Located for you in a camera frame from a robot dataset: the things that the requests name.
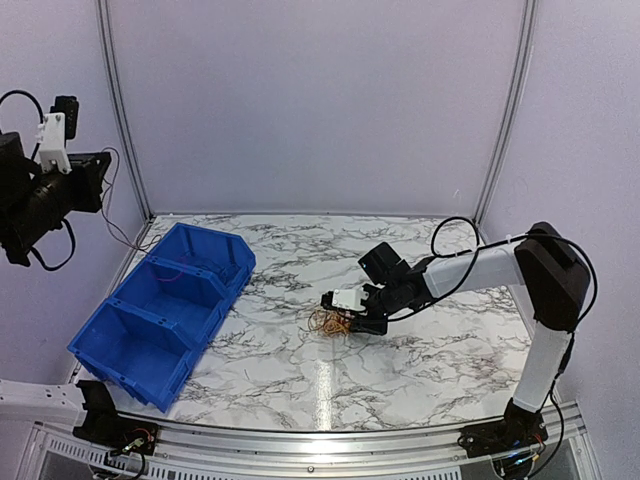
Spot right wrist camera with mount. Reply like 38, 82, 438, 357
320, 288, 369, 313

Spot blue bin far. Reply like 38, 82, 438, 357
150, 223, 256, 302

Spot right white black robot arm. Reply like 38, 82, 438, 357
329, 222, 598, 448

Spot aluminium corner post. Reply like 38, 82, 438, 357
95, 0, 154, 221
473, 0, 539, 226

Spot coloured wire bundle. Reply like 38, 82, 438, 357
304, 307, 356, 341

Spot left aluminium corner post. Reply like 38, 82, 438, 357
95, 0, 154, 221

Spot blue wires in far bin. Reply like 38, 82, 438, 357
184, 252, 241, 281

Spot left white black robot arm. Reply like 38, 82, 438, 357
1, 89, 127, 445

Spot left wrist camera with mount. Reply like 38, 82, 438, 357
36, 96, 79, 175

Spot red wire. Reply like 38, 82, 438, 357
97, 146, 189, 284

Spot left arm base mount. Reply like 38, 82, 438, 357
72, 380, 159, 456

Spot aluminium front frame rail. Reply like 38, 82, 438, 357
13, 403, 602, 479

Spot blue bin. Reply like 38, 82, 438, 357
68, 299, 201, 412
113, 260, 234, 346
150, 223, 256, 302

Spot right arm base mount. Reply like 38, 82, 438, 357
457, 398, 548, 458

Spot blue bin middle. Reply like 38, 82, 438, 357
113, 260, 234, 346

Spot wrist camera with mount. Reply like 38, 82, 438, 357
36, 96, 79, 175
320, 288, 369, 313

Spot blue bin near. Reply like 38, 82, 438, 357
68, 299, 201, 412

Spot right aluminium corner post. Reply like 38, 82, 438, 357
473, 0, 539, 226

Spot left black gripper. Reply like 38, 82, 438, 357
0, 151, 110, 256

